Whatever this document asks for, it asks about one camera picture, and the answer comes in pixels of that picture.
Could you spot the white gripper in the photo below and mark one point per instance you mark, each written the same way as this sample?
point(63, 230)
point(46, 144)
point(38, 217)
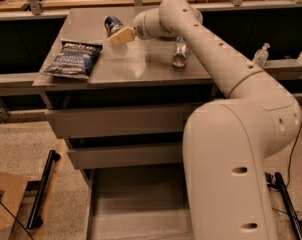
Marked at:
point(140, 28)

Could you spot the blue pepsi can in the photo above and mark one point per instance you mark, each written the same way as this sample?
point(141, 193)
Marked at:
point(112, 25)

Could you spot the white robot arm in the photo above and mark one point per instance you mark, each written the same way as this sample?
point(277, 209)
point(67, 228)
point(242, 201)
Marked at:
point(226, 141)

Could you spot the grey top drawer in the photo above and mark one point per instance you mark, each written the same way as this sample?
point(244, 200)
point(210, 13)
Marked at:
point(117, 121)

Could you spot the grey drawer cabinet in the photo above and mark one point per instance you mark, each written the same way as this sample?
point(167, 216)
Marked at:
point(139, 73)

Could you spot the grey middle drawer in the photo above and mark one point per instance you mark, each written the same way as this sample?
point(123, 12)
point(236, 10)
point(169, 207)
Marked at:
point(123, 156)

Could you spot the grey open bottom drawer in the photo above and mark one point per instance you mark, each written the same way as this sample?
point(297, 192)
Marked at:
point(138, 203)

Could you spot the clear plastic water bottle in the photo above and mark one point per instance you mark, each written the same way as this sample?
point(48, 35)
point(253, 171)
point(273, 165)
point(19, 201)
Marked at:
point(180, 55)

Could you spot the blue vinegar chips bag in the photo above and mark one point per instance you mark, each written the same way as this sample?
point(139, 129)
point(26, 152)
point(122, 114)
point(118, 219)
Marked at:
point(75, 60)

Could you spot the clear hand sanitizer bottle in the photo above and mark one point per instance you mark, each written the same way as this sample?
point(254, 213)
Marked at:
point(261, 55)

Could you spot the black bar on floor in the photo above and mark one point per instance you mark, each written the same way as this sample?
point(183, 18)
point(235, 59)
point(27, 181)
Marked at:
point(35, 220)

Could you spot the brown cardboard box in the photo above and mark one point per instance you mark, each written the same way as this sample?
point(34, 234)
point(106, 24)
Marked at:
point(12, 188)

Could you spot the grey metal shelf rail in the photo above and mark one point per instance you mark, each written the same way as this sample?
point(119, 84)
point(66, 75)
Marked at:
point(22, 83)

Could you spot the black rail right floor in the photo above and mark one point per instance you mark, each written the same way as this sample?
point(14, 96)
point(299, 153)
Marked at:
point(276, 182)

